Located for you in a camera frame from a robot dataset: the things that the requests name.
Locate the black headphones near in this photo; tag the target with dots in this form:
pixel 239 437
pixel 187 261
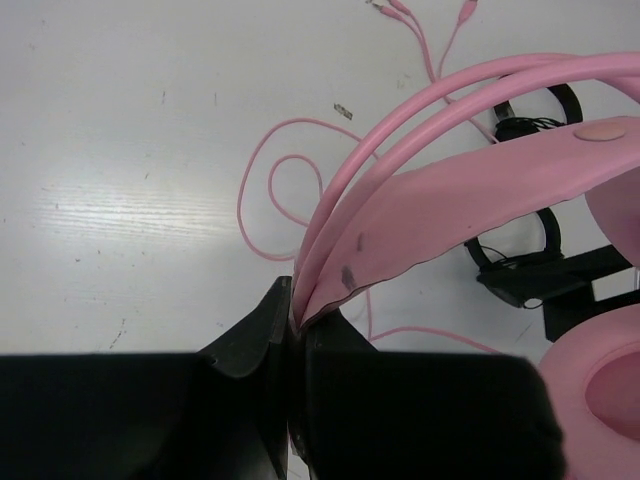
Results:
pixel 563 285

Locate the pink gaming headphones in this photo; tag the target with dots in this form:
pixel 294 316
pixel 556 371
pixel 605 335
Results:
pixel 376 220

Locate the small metal scrap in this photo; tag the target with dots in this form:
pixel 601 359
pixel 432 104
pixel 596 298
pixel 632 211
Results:
pixel 344 112

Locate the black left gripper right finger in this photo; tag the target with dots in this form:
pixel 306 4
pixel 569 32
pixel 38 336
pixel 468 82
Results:
pixel 362 413

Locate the black headphones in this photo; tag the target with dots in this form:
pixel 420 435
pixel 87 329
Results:
pixel 509 126
pixel 563 285

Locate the black headphones far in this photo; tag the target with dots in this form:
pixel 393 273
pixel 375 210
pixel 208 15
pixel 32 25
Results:
pixel 509 126

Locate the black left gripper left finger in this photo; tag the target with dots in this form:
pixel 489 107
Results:
pixel 218 413

